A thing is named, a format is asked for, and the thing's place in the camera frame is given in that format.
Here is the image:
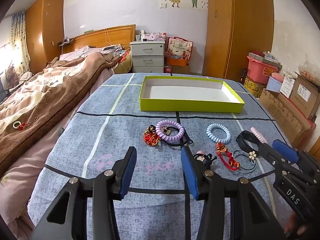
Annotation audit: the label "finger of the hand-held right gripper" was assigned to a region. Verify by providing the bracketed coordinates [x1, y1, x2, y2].
[272, 139, 304, 164]
[255, 142, 290, 173]

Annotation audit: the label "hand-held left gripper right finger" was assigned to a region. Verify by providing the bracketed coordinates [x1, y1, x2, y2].
[180, 146, 288, 240]

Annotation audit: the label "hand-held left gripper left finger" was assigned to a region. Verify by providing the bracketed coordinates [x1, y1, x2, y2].
[30, 146, 137, 240]

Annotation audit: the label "pink spiral hair tie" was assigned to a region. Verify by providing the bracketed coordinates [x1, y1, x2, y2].
[250, 127, 268, 145]

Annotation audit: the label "black smart wristband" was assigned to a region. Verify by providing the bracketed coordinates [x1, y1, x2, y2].
[236, 130, 260, 153]

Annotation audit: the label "light blue spiral hair tie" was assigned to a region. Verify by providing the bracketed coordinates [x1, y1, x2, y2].
[206, 123, 231, 143]

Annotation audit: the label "red knotted bracelet gold charm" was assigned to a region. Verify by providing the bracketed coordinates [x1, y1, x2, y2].
[143, 124, 160, 147]

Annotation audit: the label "purple spiral hair tie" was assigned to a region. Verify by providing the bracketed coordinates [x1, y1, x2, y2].
[155, 120, 185, 142]

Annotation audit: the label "green cardboard tray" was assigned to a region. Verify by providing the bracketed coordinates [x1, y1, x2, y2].
[139, 76, 245, 114]

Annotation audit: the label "person's right hand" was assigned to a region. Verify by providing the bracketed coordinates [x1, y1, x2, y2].
[284, 211, 311, 239]

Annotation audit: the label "long flat cardboard box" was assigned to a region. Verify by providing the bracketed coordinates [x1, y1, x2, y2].
[259, 87, 317, 153]

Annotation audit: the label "open cardboard box with label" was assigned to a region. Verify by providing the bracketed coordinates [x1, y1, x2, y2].
[279, 71, 320, 120]

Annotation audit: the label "light blue box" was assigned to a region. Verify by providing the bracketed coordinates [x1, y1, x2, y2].
[265, 76, 284, 93]

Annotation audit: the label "yellow patterned box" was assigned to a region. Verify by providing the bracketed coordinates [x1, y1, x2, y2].
[244, 76, 267, 98]

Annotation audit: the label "pink plastic bin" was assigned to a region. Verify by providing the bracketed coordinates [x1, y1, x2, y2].
[246, 52, 279, 84]

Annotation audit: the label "clear plastic bag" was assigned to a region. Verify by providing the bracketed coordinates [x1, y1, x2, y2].
[297, 62, 320, 78]

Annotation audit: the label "small cardboard box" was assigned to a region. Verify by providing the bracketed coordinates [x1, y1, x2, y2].
[172, 65, 191, 74]

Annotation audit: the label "orange box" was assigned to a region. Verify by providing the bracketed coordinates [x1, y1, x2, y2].
[166, 58, 188, 67]

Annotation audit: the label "bed with brown blanket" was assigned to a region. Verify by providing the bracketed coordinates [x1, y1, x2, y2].
[0, 45, 120, 174]

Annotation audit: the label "grey drawer nightstand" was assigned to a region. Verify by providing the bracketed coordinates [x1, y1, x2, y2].
[129, 40, 165, 73]

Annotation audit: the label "red patterned gift bag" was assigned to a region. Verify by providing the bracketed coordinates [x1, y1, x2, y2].
[166, 37, 194, 61]

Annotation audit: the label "large wooden wardrobe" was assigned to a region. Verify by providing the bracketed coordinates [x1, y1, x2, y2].
[202, 0, 275, 82]

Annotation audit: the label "wooden bed headboard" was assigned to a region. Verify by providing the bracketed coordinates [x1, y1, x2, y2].
[60, 24, 136, 54]

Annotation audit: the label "pink boxes on nightstand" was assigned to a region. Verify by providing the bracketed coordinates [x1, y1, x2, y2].
[136, 31, 167, 42]

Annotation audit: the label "brown teddy bear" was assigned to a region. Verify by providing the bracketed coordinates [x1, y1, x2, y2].
[4, 66, 20, 87]

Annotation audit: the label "tall wooden wardrobe with stars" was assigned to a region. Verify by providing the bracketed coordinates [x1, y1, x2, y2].
[26, 0, 65, 74]

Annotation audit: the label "floral curtain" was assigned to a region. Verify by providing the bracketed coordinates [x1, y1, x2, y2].
[9, 10, 31, 75]

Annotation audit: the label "grey hair tie with flower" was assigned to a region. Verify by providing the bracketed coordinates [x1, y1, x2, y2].
[232, 149, 258, 174]

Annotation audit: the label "small pink-black charm hair tie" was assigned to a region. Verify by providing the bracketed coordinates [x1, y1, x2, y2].
[194, 151, 217, 173]

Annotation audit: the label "thin black hair tie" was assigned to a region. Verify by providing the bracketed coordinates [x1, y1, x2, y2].
[162, 126, 194, 147]

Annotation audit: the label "red braided cord bracelet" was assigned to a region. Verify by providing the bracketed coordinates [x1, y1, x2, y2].
[216, 142, 240, 172]

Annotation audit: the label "white bead bracelet red knot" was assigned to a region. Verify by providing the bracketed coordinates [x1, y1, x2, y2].
[12, 121, 28, 131]

